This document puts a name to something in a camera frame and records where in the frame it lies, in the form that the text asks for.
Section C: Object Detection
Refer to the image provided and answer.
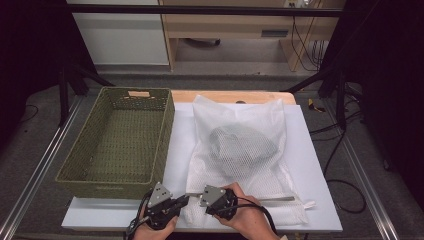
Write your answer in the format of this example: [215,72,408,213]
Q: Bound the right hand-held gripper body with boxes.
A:
[199,184,240,221]

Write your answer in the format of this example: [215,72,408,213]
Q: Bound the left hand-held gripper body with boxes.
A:
[143,182,181,231]

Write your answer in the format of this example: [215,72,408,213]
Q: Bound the light blue denim jeans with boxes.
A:
[207,122,280,172]

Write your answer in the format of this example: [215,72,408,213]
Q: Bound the green woven basket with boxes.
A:
[54,86,176,201]

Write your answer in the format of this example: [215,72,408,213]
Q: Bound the white mesh laundry bag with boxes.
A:
[182,94,317,227]

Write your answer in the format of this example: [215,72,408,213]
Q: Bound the person's left hand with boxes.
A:
[132,207,180,240]

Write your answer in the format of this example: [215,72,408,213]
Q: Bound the person's right hand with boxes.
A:
[214,182,281,240]

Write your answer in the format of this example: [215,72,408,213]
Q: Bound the white board sheet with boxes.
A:
[61,101,344,234]

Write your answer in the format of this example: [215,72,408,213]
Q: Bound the yellow and black tool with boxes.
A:
[306,98,327,114]

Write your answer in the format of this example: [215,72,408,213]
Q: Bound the black metal stand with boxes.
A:
[282,62,348,132]
[57,59,115,128]

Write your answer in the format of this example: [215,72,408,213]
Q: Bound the white cabinet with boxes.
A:
[66,0,170,66]

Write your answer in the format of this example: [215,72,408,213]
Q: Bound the light wooden desk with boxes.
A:
[158,0,346,73]

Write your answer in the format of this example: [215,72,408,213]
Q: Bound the grey desk label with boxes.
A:
[260,29,290,38]

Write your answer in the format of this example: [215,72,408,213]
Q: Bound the dark curtain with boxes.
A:
[328,0,424,205]
[0,0,98,149]

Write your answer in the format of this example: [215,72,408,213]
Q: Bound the white power strip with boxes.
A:
[283,0,313,9]

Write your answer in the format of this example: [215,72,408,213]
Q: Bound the left hand-held gripper cable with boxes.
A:
[124,189,153,240]

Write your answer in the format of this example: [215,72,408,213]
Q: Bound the hand-held gripper cable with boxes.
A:
[218,179,368,236]
[124,189,153,240]

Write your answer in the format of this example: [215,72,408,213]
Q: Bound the aluminium rail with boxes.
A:
[320,99,402,240]
[0,95,85,240]

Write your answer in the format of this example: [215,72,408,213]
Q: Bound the thin black floor cable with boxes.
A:
[15,103,40,125]

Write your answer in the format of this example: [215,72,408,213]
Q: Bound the right hand-held gripper cable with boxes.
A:
[218,179,368,236]

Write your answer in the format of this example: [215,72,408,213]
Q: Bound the hanging black cable bundle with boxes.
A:
[291,15,330,73]

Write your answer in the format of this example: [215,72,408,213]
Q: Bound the black horizontal frame bar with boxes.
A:
[66,4,345,18]

